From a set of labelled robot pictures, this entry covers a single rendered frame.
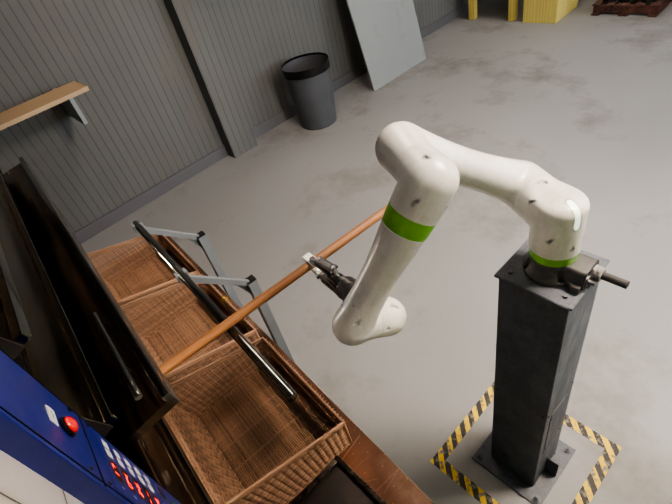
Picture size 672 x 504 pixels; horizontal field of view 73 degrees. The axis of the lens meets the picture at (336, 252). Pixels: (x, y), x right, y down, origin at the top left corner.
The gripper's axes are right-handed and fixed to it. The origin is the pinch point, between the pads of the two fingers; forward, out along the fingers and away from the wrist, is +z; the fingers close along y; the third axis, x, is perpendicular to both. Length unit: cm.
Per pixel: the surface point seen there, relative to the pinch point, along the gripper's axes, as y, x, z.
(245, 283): 23.8, -13.5, 38.4
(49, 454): -52, -67, -54
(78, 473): -46, -66, -54
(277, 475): 42, -47, -25
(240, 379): 59, -36, 29
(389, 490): 62, -22, -46
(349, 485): 39, -33, -44
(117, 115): 33, 22, 333
